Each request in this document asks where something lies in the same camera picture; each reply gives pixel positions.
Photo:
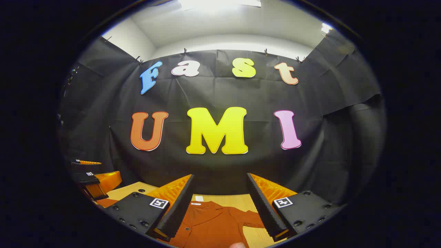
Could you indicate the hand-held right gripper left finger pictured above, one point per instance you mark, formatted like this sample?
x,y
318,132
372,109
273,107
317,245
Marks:
x,y
177,210

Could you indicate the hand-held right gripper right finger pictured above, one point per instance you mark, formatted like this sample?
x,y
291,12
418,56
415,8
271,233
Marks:
x,y
263,206

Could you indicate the small ceiling light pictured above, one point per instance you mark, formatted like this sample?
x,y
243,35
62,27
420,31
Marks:
x,y
326,27

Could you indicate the orange button-up garment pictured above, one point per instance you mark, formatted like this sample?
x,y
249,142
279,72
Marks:
x,y
213,224

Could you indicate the large ceiling light panel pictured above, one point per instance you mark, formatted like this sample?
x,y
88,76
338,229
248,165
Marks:
x,y
220,3

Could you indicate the black backdrop cloth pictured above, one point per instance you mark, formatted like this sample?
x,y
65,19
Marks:
x,y
213,93

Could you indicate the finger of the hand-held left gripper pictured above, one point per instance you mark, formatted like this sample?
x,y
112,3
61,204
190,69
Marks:
x,y
82,167
86,178

